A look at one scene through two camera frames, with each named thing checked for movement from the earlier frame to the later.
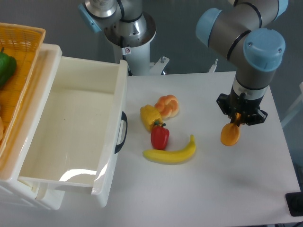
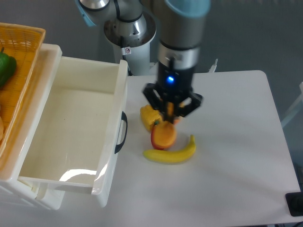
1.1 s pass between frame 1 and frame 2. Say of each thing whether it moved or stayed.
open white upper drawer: stayed
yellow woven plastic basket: stayed
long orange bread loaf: moved
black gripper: moved
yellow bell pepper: stayed
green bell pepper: stayed
